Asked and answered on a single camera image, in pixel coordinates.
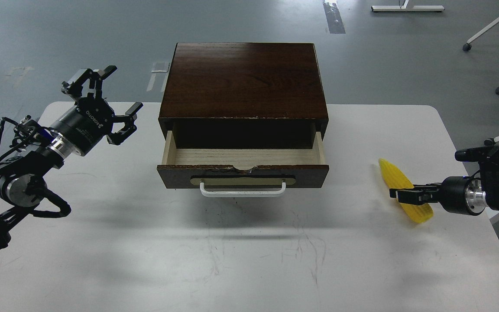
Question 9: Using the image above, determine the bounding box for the yellow corn cob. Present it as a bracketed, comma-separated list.
[378, 158, 434, 223]

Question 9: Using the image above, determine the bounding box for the dark wooden drawer cabinet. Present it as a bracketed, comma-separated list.
[158, 42, 328, 149]

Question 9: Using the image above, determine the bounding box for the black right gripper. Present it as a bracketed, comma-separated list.
[389, 176, 486, 216]

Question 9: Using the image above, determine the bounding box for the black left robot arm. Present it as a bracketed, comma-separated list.
[0, 65, 143, 250]

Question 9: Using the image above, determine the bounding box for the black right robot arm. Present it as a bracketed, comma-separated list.
[389, 143, 499, 216]

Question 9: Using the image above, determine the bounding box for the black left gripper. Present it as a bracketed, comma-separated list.
[49, 65, 144, 157]

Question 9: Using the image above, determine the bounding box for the wooden drawer with white handle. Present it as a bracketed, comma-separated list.
[157, 131, 330, 198]

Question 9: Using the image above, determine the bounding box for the white table foot bar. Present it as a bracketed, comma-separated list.
[371, 0, 445, 12]

